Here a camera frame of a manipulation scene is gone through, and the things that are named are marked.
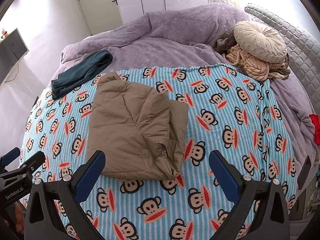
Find monkey print striped blanket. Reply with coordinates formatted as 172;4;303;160
20;65;298;240

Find white door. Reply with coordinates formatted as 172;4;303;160
72;0;123;36

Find brown fur cloth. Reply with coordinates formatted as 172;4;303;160
212;38;237;56

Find brown puffer jacket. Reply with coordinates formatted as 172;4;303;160
87;71;189;181

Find flat screen monitor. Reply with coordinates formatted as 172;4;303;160
0;28;29;84

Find dark smartphone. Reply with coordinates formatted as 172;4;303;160
297;155;313;191

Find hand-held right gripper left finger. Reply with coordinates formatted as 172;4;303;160
24;150;106;240

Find beige chunky knit throw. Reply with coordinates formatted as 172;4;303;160
226;44;291;82

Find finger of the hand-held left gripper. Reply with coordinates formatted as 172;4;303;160
0;147;21;167
18;150;46;178

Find round beige pleated cushion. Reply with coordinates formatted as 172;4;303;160
234;21;288;62

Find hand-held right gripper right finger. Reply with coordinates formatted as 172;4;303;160
209;150;291;240

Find grey tufted headboard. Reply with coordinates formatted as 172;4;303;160
244;3;320;100

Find dark blue jeans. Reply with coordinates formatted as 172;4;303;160
51;50;113;100

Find purple fleece duvet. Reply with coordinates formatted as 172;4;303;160
51;2;320;171

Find person's left hand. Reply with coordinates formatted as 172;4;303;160
4;201;26;233

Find red cloth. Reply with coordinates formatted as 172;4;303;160
309;114;320;146

